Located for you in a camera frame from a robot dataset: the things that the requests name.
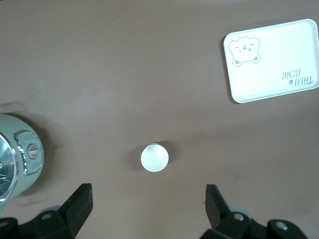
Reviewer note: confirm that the glass pot lid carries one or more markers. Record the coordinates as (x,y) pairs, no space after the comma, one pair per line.
(6,169)

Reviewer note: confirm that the grey-green electric cooking pot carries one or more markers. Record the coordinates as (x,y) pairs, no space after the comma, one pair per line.
(27,139)

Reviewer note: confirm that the white plastic cup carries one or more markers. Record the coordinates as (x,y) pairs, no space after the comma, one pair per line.
(154,158)

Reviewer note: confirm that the cream bear print tray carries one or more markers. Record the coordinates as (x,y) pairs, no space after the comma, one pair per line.
(269,69)

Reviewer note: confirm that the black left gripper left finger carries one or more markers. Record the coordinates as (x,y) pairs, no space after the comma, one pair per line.
(67,216)

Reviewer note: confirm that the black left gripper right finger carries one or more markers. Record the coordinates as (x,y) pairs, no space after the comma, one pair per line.
(224,224)

